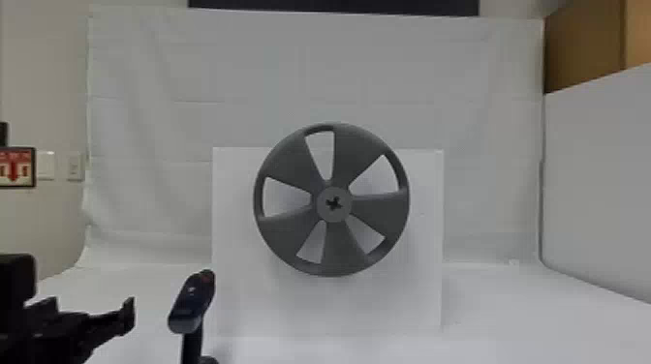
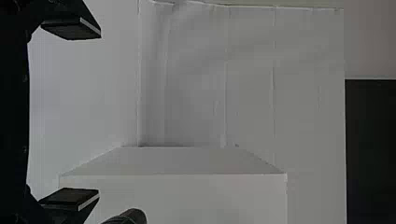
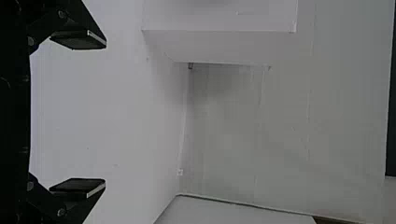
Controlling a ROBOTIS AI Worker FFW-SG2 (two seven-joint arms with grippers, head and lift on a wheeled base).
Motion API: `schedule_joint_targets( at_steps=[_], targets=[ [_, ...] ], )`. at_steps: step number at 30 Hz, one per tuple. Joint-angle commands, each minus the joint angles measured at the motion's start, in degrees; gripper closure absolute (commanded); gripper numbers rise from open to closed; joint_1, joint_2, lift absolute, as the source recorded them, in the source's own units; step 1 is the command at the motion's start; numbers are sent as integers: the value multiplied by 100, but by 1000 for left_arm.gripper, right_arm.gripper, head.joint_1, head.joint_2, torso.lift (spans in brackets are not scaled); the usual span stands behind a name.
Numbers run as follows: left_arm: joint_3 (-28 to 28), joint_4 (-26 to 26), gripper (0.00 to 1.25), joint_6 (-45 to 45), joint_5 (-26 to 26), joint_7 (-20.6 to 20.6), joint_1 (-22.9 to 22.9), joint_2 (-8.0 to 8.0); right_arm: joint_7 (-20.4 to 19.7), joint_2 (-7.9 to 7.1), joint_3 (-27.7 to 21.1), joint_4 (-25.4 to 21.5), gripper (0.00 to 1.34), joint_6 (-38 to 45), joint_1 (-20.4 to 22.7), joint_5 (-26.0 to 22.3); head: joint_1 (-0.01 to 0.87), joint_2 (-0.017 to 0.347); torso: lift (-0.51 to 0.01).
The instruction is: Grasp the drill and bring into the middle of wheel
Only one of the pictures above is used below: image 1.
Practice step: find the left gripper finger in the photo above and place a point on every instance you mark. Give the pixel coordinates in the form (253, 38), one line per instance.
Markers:
(45, 306)
(116, 317)

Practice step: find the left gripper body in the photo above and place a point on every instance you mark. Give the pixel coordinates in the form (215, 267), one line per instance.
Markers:
(40, 338)

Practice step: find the drill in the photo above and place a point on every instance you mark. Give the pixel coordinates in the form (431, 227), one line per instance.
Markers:
(192, 300)

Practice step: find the grey wheel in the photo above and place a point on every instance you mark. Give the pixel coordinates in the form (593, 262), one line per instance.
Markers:
(351, 152)

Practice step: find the cardboard box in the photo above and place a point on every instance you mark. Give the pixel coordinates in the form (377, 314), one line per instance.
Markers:
(585, 45)

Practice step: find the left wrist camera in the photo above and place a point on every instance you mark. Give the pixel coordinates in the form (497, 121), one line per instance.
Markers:
(16, 279)

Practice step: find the white wall switch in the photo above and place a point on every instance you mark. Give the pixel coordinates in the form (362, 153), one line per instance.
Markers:
(46, 165)
(74, 166)

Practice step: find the red wall sign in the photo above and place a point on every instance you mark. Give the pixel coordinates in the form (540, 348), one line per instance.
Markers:
(17, 166)

